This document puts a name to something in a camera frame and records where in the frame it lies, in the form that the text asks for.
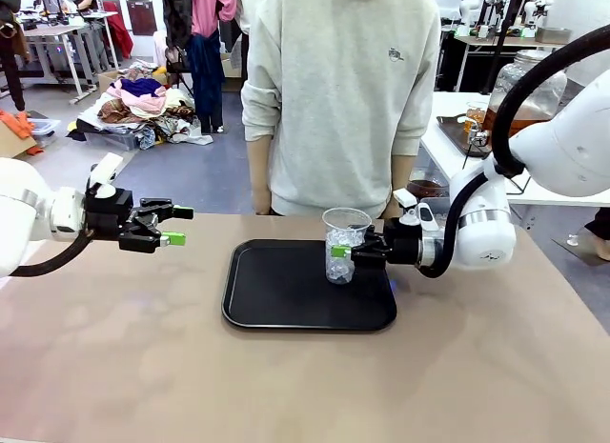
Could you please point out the black vertical pole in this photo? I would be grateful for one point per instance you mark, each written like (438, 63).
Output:
(507, 28)

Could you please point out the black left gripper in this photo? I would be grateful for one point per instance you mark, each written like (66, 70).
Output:
(107, 214)

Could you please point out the person in dark brown clothes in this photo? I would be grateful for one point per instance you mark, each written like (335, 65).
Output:
(12, 43)

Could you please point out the cardboard box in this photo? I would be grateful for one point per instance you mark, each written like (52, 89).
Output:
(107, 81)

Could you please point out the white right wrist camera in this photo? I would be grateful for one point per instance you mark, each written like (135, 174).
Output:
(414, 209)

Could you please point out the person's right forearm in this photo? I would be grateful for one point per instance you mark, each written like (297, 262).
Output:
(259, 167)

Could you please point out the tall clear iced cup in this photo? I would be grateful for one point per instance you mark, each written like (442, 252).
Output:
(340, 271)

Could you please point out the person in pink top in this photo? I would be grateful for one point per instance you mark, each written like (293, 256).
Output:
(209, 14)

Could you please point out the dark hanging garments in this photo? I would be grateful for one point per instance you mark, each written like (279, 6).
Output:
(176, 24)

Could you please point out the person's left forearm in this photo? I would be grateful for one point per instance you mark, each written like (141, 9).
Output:
(401, 174)

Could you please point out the clear plastic ice container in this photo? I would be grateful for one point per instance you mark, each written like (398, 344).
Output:
(441, 215)

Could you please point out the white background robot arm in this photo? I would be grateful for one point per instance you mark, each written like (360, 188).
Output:
(469, 5)

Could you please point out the pile of colourful clothes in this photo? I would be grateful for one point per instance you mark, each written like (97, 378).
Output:
(143, 100)

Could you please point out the person in grey sweatshirt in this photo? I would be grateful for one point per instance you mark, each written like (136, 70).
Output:
(343, 95)

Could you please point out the dark red board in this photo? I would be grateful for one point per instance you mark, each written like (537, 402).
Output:
(141, 16)

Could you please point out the white background desk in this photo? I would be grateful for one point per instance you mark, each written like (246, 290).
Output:
(62, 33)

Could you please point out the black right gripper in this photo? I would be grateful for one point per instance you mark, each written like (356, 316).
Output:
(402, 243)

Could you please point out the person's left hand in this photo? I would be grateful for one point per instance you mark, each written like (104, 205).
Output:
(392, 209)

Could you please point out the red garment on chair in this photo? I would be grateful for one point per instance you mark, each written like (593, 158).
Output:
(119, 31)

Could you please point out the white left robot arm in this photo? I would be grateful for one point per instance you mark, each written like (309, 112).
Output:
(28, 214)

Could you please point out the grey metal box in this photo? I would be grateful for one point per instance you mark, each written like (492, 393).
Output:
(553, 35)

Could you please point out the clear jug of brown drink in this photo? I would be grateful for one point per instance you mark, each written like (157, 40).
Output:
(429, 188)

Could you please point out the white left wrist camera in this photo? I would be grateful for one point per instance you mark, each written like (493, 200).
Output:
(106, 169)

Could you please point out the black plastic serving tray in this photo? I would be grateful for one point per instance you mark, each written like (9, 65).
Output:
(286, 295)

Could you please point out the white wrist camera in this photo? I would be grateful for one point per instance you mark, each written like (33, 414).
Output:
(414, 209)
(106, 169)

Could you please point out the glass drink dispenser jar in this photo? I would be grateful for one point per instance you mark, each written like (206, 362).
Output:
(538, 90)

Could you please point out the background workbench with robots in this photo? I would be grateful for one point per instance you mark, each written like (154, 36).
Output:
(514, 40)

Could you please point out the person's right hand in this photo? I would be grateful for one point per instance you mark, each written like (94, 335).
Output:
(263, 206)

